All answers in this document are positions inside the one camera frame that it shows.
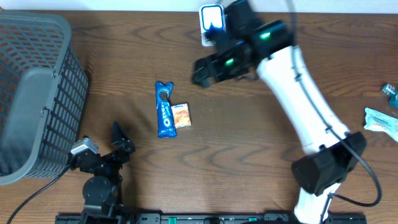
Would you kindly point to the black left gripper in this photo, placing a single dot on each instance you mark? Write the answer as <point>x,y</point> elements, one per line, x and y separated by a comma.
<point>126,147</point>

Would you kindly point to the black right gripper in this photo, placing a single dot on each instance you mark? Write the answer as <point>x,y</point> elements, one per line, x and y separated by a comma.
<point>209,63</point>

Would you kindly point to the blue Oreo cookie pack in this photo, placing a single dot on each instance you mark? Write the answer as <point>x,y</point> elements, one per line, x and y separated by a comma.
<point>165,118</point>

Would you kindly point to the white wet wipes pack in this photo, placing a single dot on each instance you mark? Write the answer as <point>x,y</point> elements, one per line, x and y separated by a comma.
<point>380,122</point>

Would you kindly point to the teal mouthwash bottle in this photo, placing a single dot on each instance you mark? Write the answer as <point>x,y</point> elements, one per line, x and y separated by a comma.
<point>391,92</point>

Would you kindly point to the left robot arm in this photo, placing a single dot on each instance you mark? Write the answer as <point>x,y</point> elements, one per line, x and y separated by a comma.
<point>102,192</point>

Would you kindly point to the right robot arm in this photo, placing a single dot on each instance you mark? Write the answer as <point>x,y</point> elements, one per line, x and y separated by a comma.
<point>331,150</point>

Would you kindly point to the white barcode scanner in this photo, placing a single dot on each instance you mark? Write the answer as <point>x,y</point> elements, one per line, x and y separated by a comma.
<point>211,15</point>

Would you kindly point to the grey plastic mesh basket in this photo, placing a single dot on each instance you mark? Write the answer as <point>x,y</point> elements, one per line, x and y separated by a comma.
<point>43,95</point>

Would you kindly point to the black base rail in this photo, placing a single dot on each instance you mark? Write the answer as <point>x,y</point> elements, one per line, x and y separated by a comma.
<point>156,218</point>

